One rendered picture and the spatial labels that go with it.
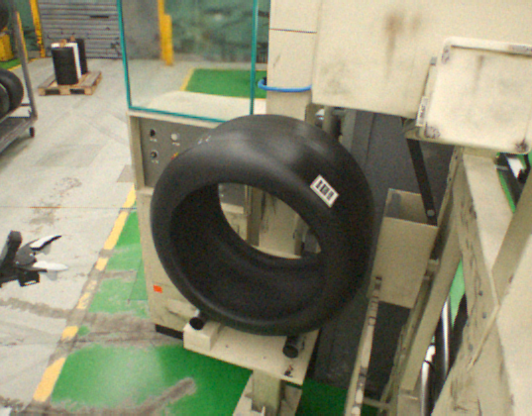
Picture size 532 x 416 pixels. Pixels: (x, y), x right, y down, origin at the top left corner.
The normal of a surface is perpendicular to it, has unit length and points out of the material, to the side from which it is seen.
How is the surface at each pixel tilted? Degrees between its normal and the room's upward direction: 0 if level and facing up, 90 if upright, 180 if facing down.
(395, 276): 90
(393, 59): 90
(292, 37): 90
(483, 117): 72
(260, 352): 0
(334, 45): 90
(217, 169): 80
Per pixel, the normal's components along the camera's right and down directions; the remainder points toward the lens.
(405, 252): -0.33, 0.45
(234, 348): 0.05, -0.87
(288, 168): 0.05, -0.25
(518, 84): -0.29, 0.16
